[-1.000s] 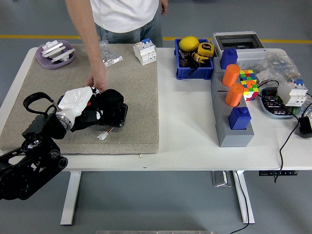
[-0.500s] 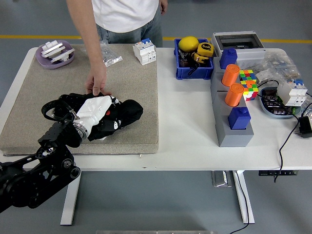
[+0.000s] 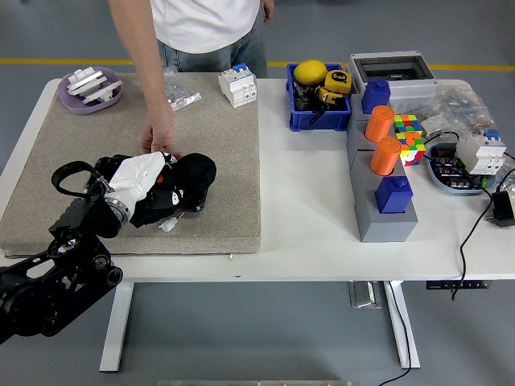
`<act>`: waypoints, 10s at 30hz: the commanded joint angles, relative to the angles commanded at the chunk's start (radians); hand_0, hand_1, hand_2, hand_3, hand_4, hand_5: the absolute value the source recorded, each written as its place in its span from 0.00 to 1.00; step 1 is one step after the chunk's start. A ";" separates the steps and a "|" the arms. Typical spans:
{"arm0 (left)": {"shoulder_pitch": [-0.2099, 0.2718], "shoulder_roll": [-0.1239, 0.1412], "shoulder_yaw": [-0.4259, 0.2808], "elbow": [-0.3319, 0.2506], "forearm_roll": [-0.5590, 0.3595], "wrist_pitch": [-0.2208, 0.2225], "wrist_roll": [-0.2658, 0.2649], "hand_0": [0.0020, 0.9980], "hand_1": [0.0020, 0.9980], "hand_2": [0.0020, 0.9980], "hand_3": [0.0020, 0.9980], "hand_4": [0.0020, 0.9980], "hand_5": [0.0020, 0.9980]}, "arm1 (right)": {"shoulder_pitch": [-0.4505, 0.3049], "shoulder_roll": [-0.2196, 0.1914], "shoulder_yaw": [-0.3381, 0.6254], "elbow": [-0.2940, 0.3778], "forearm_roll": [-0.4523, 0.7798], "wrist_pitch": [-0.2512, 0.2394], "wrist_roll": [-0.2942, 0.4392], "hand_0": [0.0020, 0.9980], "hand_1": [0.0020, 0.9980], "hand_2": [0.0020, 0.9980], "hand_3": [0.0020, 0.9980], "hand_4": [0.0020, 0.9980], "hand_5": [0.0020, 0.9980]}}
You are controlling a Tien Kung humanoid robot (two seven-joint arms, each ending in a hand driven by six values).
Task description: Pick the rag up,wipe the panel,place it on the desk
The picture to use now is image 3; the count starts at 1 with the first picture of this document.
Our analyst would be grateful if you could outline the person's right hand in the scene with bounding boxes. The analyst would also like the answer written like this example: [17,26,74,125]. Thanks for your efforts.
[138,107,184,160]

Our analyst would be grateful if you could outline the person's left hand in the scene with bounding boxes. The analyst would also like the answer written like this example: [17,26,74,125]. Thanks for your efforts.
[260,0,277,26]

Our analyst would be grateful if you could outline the black plastic-wrapped panel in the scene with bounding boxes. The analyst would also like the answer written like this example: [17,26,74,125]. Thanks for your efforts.
[93,154,210,214]

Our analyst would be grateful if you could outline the black table control panel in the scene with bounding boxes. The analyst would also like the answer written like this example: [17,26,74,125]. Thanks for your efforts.
[426,280,492,291]

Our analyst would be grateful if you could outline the clear bag of screws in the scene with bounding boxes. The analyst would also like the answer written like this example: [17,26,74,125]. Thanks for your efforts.
[160,65,202,113]

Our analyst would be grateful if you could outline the person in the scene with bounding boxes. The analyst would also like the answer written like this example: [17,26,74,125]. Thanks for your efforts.
[107,0,277,160]

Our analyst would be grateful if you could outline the grey-brown mat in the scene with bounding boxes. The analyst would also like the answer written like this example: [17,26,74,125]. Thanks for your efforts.
[0,71,262,258]

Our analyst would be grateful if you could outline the yellow round ball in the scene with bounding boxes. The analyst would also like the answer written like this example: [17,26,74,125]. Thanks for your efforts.
[293,59,328,86]

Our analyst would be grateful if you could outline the white circuit breaker blue lever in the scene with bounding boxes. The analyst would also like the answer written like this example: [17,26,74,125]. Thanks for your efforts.
[455,130,508,176]
[217,63,258,109]

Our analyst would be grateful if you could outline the purple plastic dish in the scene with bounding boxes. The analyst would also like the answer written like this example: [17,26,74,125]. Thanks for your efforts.
[57,66,124,115]

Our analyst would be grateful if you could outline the yellow tape measure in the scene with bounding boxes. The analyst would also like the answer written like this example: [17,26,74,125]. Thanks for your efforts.
[323,69,352,94]
[315,84,342,106]

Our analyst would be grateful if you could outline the blue plastic bin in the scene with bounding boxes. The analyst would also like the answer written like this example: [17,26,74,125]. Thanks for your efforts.
[286,62,353,132]

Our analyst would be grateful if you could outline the blue block with knob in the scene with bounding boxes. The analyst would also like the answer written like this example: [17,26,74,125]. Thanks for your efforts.
[374,175,414,215]
[360,78,393,116]

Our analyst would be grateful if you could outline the orange cylinder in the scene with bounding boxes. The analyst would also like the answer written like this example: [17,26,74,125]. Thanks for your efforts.
[369,136,403,177]
[364,105,397,144]

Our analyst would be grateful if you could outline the multicoloured puzzle cube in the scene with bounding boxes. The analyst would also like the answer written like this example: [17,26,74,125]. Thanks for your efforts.
[396,132,427,167]
[393,114,423,140]

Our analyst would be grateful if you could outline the white table leg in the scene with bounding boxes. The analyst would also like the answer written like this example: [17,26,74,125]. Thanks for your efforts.
[99,281,134,373]
[381,280,422,370]

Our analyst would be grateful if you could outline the clear bags of small parts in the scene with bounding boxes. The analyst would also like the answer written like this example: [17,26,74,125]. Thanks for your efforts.
[417,82,499,142]

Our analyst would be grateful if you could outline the blue-grey plastic dish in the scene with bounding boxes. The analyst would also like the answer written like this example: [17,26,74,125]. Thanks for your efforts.
[426,142,497,197]

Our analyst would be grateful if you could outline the grey block holder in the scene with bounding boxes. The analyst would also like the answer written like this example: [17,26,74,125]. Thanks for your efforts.
[345,108,419,244]

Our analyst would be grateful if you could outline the dark electronic modules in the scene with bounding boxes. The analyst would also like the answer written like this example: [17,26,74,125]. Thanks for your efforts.
[432,156,483,190]

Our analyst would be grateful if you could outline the clear plastic bag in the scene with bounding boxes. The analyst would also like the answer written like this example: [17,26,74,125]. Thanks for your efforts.
[497,152,515,195]

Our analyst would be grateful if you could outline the black power adapter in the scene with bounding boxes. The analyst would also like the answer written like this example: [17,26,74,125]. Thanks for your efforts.
[485,191,515,229]

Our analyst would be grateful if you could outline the white plastic bracket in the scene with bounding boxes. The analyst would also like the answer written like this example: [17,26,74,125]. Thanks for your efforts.
[67,66,107,97]
[81,79,124,105]

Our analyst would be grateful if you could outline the white connector with coloured wires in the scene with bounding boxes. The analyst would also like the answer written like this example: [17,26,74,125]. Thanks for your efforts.
[159,208,190,233]

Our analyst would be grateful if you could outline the black tool handle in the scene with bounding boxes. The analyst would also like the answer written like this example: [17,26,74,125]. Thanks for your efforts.
[307,105,328,125]

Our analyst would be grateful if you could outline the grey electrical enclosure box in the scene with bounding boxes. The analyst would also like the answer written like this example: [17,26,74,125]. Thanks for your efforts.
[347,50,439,113]

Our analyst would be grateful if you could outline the black floor cable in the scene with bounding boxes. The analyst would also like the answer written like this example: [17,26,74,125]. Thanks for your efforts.
[377,281,412,386]

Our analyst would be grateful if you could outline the black adapter cable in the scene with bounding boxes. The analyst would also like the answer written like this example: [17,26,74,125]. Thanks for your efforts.
[451,168,515,302]

